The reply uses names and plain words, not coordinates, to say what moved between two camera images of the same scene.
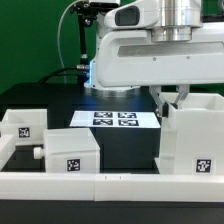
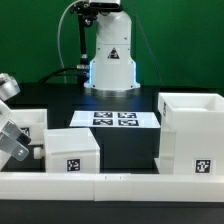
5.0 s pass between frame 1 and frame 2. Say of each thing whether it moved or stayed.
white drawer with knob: stayed
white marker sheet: stayed
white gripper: moved
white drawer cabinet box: stayed
